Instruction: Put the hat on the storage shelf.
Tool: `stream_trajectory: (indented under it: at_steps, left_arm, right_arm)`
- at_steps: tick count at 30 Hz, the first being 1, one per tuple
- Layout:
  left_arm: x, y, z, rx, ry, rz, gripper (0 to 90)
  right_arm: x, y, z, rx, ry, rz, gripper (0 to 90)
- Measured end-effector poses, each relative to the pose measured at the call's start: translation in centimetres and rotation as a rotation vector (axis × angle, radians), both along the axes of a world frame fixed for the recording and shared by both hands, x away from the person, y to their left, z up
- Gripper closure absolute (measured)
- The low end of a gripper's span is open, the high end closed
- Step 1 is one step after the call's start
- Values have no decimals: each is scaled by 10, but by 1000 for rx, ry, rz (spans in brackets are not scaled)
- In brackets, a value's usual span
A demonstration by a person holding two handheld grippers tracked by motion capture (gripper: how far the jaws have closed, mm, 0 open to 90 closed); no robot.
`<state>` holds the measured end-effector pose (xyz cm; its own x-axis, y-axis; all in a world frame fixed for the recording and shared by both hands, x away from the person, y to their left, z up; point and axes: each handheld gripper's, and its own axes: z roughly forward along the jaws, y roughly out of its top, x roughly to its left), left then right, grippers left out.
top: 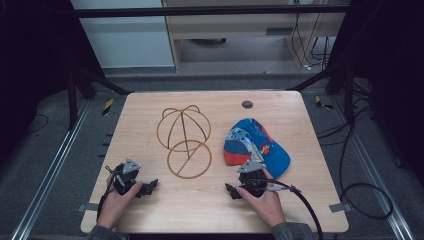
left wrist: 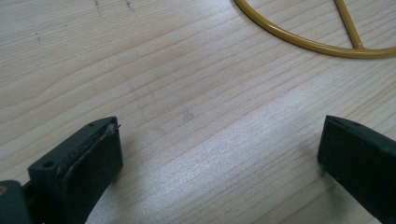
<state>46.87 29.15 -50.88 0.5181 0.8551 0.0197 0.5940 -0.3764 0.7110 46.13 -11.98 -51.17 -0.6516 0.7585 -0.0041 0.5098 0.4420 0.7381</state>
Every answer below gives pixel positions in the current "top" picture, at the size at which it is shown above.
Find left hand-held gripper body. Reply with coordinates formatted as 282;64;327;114
111;158;142;196

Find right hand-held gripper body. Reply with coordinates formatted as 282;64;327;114
236;160;268;198

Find person's left hand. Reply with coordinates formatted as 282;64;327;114
96;181;144;230

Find person's right hand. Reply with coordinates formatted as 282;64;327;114
235;168;288;230

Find blue and red cap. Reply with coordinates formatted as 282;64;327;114
222;117;292;180

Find black and yellow tape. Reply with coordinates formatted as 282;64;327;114
314;95;334;111
101;98;115;118

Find black metal stand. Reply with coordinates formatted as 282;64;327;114
285;65;356;128
65;65;133;132

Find white cabinet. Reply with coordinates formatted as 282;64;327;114
70;0;176;70

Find dark curtain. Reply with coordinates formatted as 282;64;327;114
325;0;424;188
0;0;105;171

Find wooden desk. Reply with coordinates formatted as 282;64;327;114
161;0;352;73

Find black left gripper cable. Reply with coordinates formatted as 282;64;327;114
95;165;118;222

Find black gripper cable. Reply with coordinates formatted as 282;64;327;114
245;177;325;240
95;165;118;222

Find grey table bracket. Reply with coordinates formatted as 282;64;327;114
328;202;354;214
77;202;101;213

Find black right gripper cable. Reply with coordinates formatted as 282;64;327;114
245;177;325;240

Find gold wire hat stand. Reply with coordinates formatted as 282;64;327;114
156;104;213;180

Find metal floor rail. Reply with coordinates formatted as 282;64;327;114
10;99;92;240
331;95;416;240

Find black floor cable loop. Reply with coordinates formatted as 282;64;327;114
337;125;395;222

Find hanging black cables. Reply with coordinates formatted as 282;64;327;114
290;11;332;72

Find black frame bar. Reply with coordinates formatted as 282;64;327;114
73;4;352;19

